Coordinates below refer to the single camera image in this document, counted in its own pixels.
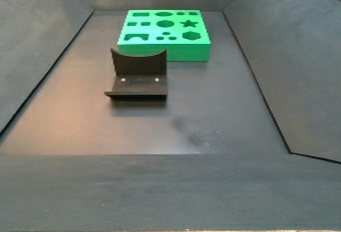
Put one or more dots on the green shape sorter board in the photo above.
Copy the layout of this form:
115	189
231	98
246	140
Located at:
171	30

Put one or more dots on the black curved holder stand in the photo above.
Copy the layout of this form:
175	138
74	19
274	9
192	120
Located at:
140	76

